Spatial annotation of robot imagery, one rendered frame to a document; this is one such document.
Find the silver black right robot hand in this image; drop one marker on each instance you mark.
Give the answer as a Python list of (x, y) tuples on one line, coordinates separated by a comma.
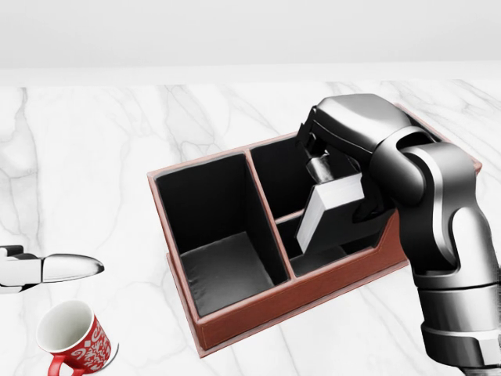
[(352, 117)]

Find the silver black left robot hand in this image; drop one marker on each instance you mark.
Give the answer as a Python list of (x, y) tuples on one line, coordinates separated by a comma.
[(58, 267)]

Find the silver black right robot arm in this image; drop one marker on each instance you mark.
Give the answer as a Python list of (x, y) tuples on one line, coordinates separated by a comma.
[(450, 243)]

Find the red-brown desk caddy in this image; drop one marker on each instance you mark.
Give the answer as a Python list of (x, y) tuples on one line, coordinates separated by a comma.
[(242, 305)]

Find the red mug with white pattern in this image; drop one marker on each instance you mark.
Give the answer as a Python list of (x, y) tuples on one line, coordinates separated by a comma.
[(88, 346)]

